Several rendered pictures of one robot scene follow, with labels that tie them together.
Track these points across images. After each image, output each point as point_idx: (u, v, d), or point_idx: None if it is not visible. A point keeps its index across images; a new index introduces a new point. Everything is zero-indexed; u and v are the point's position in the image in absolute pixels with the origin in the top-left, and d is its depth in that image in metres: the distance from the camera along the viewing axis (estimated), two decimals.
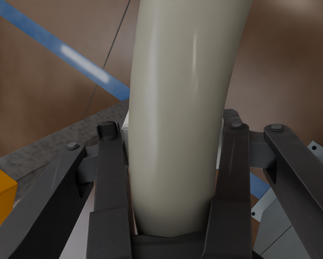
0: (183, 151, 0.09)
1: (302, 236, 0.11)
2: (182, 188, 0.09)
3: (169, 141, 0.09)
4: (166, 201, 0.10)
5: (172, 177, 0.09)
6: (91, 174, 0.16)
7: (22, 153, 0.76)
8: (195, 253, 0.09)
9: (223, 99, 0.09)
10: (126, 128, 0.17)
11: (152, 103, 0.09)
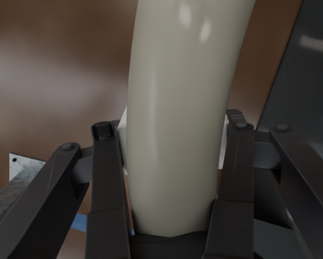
0: (183, 155, 0.09)
1: (305, 237, 0.11)
2: (183, 193, 0.09)
3: (169, 144, 0.08)
4: (166, 207, 0.09)
5: (172, 181, 0.09)
6: (86, 175, 0.16)
7: None
8: (195, 253, 0.09)
9: (226, 100, 0.09)
10: (121, 128, 0.17)
11: (151, 103, 0.08)
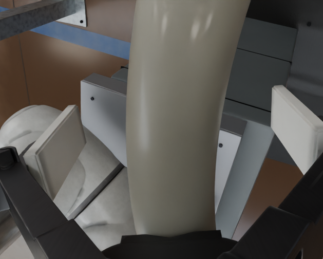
0: None
1: None
2: None
3: None
4: None
5: None
6: None
7: None
8: (195, 253, 0.09)
9: None
10: (27, 154, 0.15)
11: None
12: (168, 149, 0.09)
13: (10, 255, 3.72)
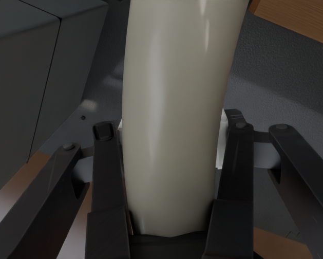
0: None
1: (305, 237, 0.11)
2: None
3: None
4: None
5: None
6: (87, 175, 0.16)
7: None
8: (195, 253, 0.09)
9: None
10: (121, 128, 0.17)
11: None
12: (166, 137, 0.08)
13: None
